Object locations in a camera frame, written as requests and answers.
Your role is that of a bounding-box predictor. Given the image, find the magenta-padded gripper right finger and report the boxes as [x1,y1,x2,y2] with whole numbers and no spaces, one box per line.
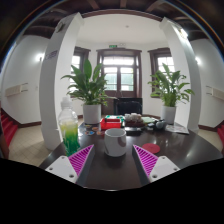
[131,143,181,186]

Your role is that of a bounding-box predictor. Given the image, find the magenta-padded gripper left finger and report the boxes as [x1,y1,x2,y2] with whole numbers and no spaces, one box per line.
[44,143,98,188]

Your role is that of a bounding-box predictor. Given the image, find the clear bottle with green label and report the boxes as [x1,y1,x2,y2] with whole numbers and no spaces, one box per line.
[58,95,82,158]

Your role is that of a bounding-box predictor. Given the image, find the flat round red coaster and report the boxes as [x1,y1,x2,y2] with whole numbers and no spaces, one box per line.
[141,142,162,155]

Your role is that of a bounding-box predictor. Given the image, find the white printed papers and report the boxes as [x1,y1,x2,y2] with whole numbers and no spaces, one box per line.
[165,123,190,135]

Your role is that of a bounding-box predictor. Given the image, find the dark grey round object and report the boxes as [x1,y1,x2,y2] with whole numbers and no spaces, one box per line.
[153,119,168,131]

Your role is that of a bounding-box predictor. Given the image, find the black flat device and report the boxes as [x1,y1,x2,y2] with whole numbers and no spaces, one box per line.
[124,126,146,136]

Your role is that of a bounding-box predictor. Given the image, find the white ceramic mug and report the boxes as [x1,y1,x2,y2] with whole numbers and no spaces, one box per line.
[104,127,128,158]

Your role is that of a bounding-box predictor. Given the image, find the green plant in white pot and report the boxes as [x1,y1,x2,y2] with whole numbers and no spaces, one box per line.
[147,62,195,125]
[60,59,116,125]

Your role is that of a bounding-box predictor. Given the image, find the dark tea tray with cups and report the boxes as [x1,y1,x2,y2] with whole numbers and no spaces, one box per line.
[123,113,147,128]

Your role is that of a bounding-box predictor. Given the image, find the black chair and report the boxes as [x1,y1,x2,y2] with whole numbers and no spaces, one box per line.
[114,97,144,116]

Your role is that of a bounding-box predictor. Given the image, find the dark wooden glazed door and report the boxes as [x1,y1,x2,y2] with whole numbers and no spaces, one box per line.
[96,48,143,99]

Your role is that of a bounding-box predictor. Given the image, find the dark wooden framed window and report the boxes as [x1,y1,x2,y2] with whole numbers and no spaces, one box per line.
[148,47,176,91]
[71,46,92,91]

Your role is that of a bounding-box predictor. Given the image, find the white wall radiator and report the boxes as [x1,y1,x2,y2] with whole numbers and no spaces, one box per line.
[205,85,224,101]
[4,83,29,98]

